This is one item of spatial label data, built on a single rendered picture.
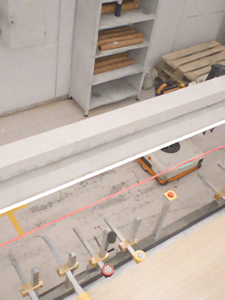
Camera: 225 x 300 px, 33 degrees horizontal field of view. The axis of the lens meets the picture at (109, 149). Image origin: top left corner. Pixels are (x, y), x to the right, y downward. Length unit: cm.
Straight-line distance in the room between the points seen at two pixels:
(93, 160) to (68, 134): 12
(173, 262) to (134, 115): 172
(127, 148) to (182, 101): 25
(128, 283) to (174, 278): 32
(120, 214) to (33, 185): 300
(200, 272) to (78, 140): 188
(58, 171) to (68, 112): 404
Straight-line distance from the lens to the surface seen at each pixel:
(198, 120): 138
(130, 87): 551
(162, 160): 426
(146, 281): 263
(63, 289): 275
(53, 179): 108
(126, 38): 492
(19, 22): 415
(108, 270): 261
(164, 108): 123
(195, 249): 286
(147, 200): 421
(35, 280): 239
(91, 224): 390
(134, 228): 266
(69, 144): 104
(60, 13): 462
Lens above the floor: 317
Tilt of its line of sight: 43 degrees down
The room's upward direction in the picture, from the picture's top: 11 degrees clockwise
